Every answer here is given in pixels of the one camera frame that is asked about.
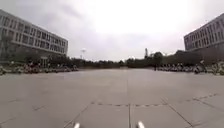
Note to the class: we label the row of trees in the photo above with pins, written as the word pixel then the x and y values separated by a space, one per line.
pixel 156 59

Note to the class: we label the grey multi-storey building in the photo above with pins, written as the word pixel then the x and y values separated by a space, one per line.
pixel 206 36
pixel 30 38

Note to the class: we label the water tower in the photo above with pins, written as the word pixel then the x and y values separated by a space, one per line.
pixel 82 52

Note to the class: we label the robot's own part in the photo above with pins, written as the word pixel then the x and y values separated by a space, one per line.
pixel 77 125
pixel 140 125

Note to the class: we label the grey paved plaza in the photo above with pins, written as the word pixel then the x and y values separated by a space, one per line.
pixel 110 90

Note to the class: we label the row of parked bicycles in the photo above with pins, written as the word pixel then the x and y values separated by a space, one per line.
pixel 36 68
pixel 193 68

